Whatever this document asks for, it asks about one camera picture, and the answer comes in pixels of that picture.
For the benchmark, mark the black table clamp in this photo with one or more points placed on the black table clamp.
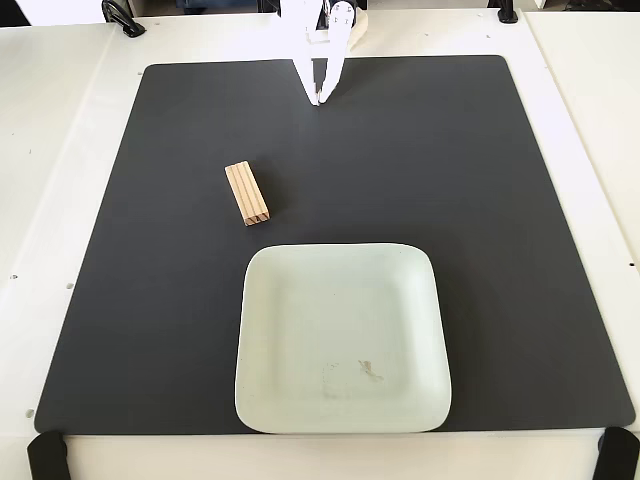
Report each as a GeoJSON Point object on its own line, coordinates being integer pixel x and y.
{"type": "Point", "coordinates": [122, 17]}
{"type": "Point", "coordinates": [620, 455]}
{"type": "Point", "coordinates": [506, 11]}
{"type": "Point", "coordinates": [47, 457]}

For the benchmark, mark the pale green square plate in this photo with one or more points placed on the pale green square plate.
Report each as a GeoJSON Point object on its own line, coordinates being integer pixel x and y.
{"type": "Point", "coordinates": [340, 325]}

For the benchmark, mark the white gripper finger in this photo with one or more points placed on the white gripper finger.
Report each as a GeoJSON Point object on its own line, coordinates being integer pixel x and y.
{"type": "Point", "coordinates": [306, 70]}
{"type": "Point", "coordinates": [339, 40]}

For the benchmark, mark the grooved wooden block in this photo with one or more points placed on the grooved wooden block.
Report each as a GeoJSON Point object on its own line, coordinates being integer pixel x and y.
{"type": "Point", "coordinates": [247, 192]}

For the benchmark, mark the dark blue background object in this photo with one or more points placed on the dark blue background object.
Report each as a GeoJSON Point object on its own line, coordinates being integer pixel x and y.
{"type": "Point", "coordinates": [220, 5]}

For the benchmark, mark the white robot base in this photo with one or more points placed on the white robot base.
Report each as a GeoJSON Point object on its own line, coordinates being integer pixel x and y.
{"type": "Point", "coordinates": [361, 30]}

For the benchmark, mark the black rubber mat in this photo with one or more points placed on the black rubber mat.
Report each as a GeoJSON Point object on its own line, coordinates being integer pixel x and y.
{"type": "Point", "coordinates": [400, 175]}

